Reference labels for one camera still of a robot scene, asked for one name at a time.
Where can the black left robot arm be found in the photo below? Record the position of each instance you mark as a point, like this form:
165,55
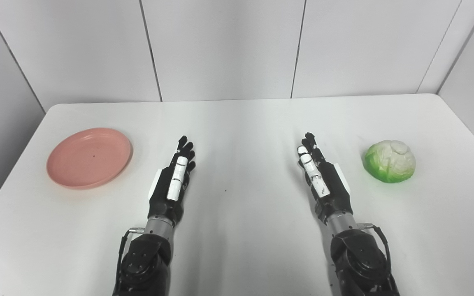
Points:
142,263

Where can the green white cabbage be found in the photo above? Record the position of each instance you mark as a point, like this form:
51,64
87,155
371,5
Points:
389,162

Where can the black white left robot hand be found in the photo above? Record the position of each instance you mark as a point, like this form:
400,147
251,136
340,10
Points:
161,193

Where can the pink round plate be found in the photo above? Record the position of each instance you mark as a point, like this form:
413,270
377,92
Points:
89,158

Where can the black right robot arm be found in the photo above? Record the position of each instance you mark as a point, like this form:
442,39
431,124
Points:
356,263

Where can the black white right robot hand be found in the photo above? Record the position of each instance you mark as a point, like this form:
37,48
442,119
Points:
331,189

